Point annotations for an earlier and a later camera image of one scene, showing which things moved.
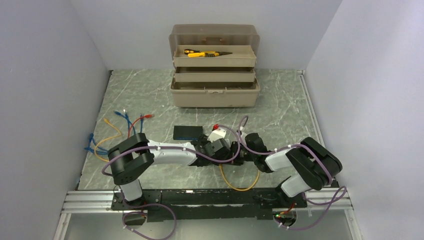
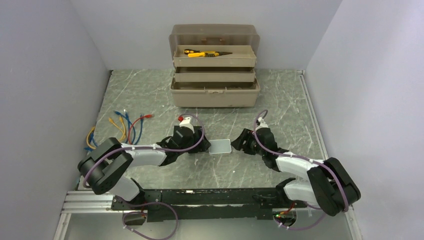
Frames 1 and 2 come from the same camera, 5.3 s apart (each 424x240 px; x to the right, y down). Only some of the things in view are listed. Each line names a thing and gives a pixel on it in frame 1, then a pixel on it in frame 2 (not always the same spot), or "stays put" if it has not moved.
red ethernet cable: x=148 y=116 stays put
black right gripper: x=234 y=146 to x=247 y=135
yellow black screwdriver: x=188 y=51 stays put
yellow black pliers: x=208 y=54 stays put
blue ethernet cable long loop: x=141 y=123 stays put
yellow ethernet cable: x=234 y=188 to x=121 y=119
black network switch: x=187 y=132 stays put
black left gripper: x=203 y=139 to x=202 y=147
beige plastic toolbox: x=214 y=65 stays put
